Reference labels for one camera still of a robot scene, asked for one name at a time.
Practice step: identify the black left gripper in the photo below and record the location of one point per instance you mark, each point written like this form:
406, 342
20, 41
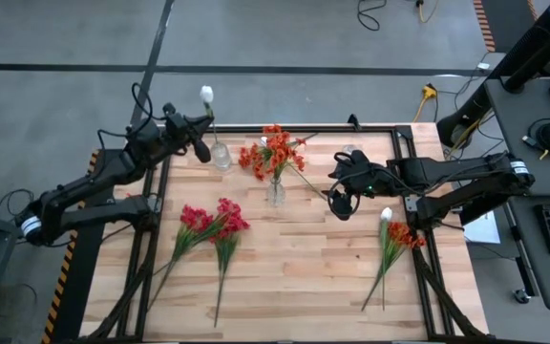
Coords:
179, 131

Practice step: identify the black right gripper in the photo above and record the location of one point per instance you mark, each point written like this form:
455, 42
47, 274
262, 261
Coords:
361, 177

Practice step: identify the orange artificial flower bunch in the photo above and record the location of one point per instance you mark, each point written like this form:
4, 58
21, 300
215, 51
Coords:
401, 232
246, 160
280, 148

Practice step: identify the faceted flared clear glass vase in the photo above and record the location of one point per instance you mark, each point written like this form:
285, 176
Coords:
276, 193

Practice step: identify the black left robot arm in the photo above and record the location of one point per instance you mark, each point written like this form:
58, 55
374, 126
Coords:
89, 177

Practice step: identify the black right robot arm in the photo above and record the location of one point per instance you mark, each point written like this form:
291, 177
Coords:
447, 172

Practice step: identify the diamond-cut cylindrical glass vase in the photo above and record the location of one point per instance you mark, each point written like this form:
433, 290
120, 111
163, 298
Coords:
349, 148

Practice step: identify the round clear glass bottle vase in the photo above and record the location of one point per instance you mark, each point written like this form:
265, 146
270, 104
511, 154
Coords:
220, 156

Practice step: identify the white paper sheet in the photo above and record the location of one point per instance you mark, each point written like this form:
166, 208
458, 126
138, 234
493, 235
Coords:
485, 231

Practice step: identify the small white adapter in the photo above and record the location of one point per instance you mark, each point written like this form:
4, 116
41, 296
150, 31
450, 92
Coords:
482, 66

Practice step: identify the black hazard-striped side panel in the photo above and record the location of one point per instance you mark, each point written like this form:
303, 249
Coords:
84, 286

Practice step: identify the black caster wheel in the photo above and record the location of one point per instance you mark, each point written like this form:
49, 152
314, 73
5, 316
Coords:
521, 296

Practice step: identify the black tower fan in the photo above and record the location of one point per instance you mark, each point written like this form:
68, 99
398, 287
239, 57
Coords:
533, 43

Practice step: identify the black frame clamp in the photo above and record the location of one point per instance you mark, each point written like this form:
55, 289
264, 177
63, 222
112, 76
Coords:
353, 122

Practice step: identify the black aluminium table frame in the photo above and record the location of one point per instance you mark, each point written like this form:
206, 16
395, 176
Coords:
303, 129

